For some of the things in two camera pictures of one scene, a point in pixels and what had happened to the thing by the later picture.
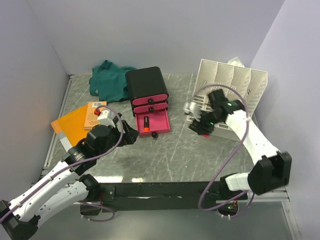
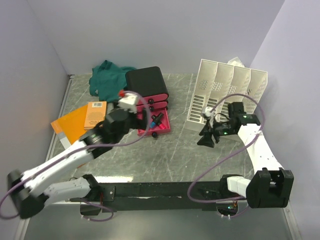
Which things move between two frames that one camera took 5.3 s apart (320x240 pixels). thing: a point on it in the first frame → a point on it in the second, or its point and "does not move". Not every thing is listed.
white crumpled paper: x=236 y=62 does not move
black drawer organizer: x=145 y=82 does not move
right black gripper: x=200 y=128 → x=206 y=140
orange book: x=91 y=118 does not move
